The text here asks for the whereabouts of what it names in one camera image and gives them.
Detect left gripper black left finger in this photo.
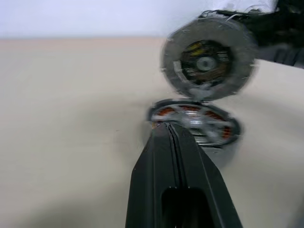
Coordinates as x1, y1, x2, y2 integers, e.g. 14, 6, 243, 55
125, 122, 176, 228

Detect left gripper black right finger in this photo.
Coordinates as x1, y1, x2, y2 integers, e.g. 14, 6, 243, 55
173, 124, 243, 228

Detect black motor rotor silver spokes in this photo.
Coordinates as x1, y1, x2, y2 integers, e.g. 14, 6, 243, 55
146, 98, 242, 149

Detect motor stator copper windings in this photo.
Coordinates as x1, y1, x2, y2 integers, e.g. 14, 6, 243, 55
151, 104, 238, 170

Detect silver finned rotor disc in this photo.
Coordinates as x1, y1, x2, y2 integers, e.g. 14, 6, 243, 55
160, 17, 260, 101

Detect black equipment with cables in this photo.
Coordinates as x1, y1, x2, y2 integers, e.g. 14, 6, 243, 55
199, 0, 304, 70

